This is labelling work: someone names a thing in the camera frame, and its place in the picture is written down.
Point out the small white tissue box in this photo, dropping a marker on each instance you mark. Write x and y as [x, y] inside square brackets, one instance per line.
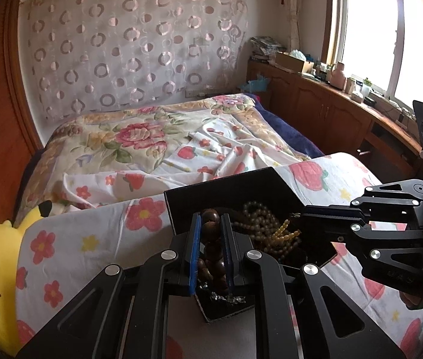
[357, 96]

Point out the floral quilt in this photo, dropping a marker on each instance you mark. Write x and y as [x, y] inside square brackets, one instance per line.
[129, 134]

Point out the stack of newspapers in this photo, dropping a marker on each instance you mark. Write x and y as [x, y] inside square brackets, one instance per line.
[267, 46]

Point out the black jewelry box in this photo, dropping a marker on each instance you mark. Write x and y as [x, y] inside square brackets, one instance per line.
[233, 190]

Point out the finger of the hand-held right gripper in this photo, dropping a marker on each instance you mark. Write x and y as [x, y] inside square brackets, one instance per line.
[383, 239]
[390, 194]

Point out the strawberry print bed sheet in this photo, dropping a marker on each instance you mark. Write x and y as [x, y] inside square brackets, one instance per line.
[84, 228]

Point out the window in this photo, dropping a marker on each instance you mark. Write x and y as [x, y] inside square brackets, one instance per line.
[402, 37]

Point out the green capped bottle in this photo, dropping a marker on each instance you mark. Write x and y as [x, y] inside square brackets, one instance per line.
[366, 86]

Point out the circle pattern sheer curtain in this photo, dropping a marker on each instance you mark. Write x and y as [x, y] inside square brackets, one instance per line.
[121, 45]

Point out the carved silver bangle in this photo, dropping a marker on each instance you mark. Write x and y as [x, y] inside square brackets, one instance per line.
[230, 300]

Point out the cardboard box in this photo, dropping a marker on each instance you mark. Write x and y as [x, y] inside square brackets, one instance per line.
[291, 63]

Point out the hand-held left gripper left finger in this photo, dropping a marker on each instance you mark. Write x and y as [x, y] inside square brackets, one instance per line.
[195, 258]

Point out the dark blue blanket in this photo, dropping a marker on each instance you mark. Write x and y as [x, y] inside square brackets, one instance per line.
[290, 134]

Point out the small black device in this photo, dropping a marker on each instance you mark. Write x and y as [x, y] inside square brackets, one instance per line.
[370, 101]

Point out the blue plastic bag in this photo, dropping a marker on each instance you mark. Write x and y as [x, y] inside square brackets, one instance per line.
[259, 83]

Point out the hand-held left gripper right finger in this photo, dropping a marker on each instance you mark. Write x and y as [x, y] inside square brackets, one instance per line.
[228, 258]

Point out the pink thermos jug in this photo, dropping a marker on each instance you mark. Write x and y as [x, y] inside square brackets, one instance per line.
[338, 76]

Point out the long wooden cabinet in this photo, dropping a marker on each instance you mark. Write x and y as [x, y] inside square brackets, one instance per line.
[323, 116]

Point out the beige window curtain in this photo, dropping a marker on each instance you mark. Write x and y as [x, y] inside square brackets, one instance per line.
[290, 7]

